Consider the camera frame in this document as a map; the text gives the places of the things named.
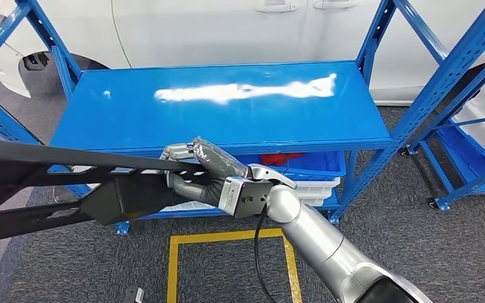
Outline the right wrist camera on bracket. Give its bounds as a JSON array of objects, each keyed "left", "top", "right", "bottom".
[{"left": 218, "top": 176, "right": 273, "bottom": 219}]

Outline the long black plastic part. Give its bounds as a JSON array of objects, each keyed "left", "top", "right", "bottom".
[{"left": 0, "top": 138, "right": 210, "bottom": 246}]

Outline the white car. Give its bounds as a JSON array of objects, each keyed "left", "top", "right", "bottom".
[{"left": 0, "top": 0, "right": 485, "bottom": 106}]

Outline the red item in bin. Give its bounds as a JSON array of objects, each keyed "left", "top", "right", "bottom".
[{"left": 260, "top": 153, "right": 305, "bottom": 167}]

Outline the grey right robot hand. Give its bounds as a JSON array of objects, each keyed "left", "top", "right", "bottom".
[{"left": 160, "top": 137, "right": 249, "bottom": 208}]

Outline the blue metal shelf rack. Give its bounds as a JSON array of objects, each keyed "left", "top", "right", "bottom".
[
  {"left": 399, "top": 42, "right": 485, "bottom": 211},
  {"left": 0, "top": 0, "right": 485, "bottom": 236}
]

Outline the black camera cable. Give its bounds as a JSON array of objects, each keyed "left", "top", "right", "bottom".
[{"left": 253, "top": 203, "right": 278, "bottom": 303}]

